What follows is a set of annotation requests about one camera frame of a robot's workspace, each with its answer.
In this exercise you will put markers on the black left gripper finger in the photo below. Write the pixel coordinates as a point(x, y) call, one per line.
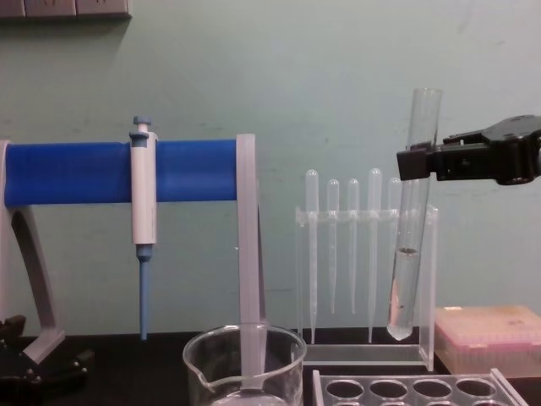
point(63, 364)
point(12, 327)

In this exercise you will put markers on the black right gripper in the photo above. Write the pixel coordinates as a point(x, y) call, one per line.
point(517, 148)

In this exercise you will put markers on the clear glass test tube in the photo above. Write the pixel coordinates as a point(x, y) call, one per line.
point(406, 287)

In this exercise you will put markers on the clear acrylic dropper rack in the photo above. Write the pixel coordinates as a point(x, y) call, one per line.
point(427, 296)

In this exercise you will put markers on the blue and grey pipette stand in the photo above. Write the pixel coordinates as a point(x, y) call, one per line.
point(76, 173)

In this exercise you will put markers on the white and blue micropipette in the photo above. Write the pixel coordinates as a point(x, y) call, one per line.
point(143, 199)

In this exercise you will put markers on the pink pipette tip box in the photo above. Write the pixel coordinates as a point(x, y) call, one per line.
point(486, 334)

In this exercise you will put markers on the clear glass beaker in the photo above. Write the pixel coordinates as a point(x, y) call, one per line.
point(287, 363)

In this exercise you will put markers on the clear acrylic test tube rack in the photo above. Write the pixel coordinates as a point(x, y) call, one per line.
point(406, 387)

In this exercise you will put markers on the grey wall socket panel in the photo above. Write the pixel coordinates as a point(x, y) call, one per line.
point(63, 7)

